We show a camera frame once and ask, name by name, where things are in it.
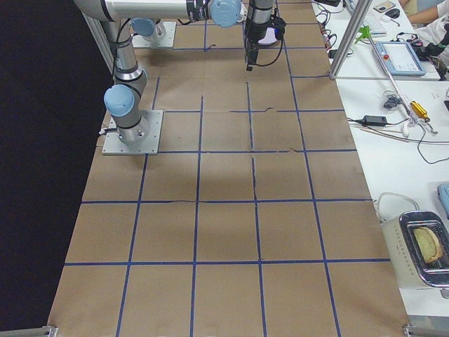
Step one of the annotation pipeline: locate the green-handled reacher stick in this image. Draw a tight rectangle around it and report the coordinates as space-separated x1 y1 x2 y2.
355 26 438 135

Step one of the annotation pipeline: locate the brown paper table cover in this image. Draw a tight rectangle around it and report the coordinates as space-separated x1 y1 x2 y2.
48 1 407 336

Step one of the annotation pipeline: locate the blue teach pendant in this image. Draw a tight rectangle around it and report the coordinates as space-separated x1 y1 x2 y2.
375 41 426 77

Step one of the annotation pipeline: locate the black power adapter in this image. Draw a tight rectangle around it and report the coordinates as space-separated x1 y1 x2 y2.
361 115 388 127

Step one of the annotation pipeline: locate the yellow tool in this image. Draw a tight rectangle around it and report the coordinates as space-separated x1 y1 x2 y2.
410 101 430 122

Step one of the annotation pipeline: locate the aluminium frame post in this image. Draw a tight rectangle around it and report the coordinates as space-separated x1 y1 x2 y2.
329 0 372 79

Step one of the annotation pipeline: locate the lilac plate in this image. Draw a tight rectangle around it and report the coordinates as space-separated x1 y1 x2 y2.
258 27 279 46

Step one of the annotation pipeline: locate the black computer mouse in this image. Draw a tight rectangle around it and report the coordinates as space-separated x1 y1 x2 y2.
385 8 401 19

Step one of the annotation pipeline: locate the toast slice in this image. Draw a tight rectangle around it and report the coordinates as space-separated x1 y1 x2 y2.
413 227 443 263

